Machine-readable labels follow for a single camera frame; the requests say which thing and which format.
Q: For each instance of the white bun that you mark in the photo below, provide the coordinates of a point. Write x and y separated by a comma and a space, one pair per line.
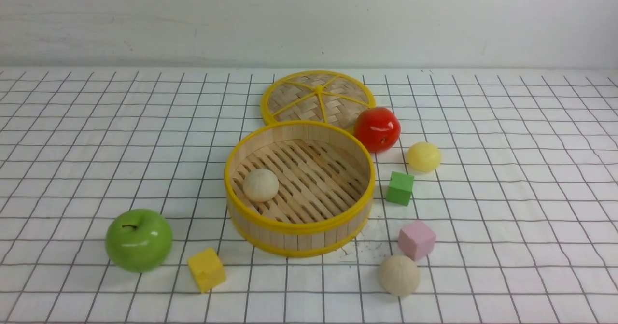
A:
260, 185

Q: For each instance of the yellow bun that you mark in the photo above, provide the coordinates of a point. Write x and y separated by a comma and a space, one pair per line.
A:
424, 157

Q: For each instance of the beige bun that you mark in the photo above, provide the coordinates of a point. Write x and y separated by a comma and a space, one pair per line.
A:
399, 275

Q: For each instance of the bamboo steamer tray yellow rims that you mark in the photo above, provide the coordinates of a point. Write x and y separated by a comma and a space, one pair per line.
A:
326, 185

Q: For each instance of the woven bamboo steamer lid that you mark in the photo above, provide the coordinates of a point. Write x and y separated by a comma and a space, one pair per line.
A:
316, 95

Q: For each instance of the red tomato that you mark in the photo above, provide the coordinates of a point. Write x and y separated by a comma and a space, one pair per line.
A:
377, 129

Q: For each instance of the green foam cube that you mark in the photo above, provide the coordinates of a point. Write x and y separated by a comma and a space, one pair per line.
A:
400, 188

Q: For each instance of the pink foam cube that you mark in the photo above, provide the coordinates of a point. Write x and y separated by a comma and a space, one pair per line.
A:
416, 240

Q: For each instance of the yellow foam cube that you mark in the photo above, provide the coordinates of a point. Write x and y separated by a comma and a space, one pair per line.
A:
207, 270

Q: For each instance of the green apple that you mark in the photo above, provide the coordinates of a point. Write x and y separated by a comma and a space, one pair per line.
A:
138, 240

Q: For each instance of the white grid tablecloth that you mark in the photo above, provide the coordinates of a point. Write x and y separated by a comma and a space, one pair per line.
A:
523, 205

